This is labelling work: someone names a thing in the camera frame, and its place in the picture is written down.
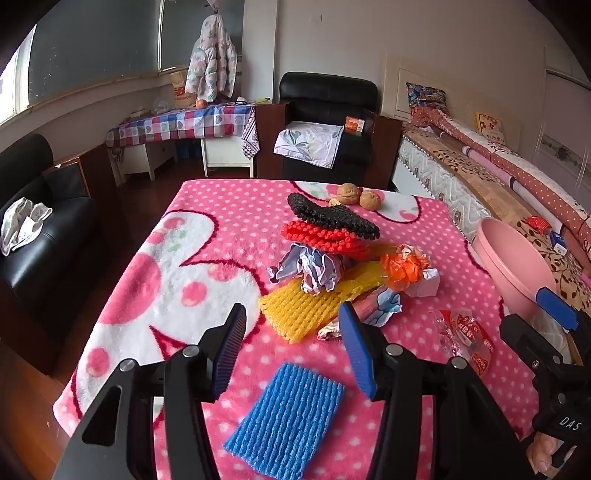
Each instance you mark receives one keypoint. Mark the white desk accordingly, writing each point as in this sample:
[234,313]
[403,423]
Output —
[226,150]

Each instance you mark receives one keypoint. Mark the checked tablecloth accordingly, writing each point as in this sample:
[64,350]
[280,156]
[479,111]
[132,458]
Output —
[184,122]

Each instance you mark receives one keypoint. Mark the yellow foam net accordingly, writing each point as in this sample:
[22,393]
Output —
[295,309]

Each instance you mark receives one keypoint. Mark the crumpled grey white paper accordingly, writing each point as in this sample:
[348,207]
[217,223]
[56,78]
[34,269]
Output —
[314,267]

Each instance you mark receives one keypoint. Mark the pink plastic basin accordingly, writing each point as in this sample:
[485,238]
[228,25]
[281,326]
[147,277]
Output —
[508,263]

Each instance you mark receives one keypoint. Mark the red foam net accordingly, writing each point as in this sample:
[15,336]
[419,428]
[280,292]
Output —
[314,233]

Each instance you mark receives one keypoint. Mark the pink dotted blanket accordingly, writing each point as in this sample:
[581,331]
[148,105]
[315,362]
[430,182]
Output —
[221,217]

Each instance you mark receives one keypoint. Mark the window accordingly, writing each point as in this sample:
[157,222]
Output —
[101,41]

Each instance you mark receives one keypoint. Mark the red snack packet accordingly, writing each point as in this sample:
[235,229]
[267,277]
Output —
[538,224]

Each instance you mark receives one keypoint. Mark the person's right hand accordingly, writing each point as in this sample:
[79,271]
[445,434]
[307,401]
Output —
[541,454]

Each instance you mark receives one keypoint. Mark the black leather sofa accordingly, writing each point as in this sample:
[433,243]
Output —
[46,258]

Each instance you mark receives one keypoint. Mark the walnut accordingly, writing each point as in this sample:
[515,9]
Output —
[348,194]
[371,201]

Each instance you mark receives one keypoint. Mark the black leather armchair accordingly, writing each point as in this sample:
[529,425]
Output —
[323,90]

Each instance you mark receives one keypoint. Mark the pink blue wrapper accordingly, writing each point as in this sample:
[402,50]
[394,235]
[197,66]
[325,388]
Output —
[381,307]

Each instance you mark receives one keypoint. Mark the clear plastic bag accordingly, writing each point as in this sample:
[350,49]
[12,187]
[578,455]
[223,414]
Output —
[161,105]

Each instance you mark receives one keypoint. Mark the colourful patterned pillow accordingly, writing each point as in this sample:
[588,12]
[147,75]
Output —
[425,97]

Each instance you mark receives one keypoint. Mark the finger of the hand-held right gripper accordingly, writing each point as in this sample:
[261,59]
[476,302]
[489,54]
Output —
[556,309]
[526,337]

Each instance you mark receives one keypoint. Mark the white wardrobe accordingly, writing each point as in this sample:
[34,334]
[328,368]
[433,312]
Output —
[563,115]

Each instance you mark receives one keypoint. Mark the small blue packet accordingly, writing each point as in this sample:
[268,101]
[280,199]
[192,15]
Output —
[558,241]

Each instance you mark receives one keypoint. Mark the blue foam net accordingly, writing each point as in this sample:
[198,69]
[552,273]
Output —
[286,424]

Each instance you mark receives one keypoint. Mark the small crumpled foil wrapper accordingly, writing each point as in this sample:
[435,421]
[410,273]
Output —
[328,333]

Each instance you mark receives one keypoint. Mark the cream headboard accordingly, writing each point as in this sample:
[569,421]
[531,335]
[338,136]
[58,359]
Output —
[434,74]

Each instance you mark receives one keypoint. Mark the white quilted mattress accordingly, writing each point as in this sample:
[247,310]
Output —
[434,170]

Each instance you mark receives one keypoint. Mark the crumpled orange wrapper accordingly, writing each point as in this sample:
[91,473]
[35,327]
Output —
[404,270]

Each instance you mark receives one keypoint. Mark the clear red printed wrapper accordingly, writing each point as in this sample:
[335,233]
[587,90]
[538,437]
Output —
[466,334]

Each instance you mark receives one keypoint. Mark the white cloth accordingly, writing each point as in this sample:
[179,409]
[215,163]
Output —
[21,226]

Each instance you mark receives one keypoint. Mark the yellow floral pillow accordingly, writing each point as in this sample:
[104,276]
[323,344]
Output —
[489,125]

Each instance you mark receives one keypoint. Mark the floral white pillowcase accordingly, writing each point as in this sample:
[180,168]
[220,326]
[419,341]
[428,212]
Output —
[307,141]

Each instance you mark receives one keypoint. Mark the black foam net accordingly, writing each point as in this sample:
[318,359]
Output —
[332,217]

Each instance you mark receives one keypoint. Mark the small orange box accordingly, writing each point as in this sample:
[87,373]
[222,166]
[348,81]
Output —
[354,124]

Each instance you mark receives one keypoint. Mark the white patterned puffer jacket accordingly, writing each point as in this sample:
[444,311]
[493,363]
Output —
[212,60]

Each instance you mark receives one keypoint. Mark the brown paper bag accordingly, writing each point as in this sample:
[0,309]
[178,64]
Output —
[180,90]

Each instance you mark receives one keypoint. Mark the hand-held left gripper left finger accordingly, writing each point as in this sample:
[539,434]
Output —
[231,346]

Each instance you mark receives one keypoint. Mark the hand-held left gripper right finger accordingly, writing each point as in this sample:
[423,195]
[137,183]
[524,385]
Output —
[358,350]

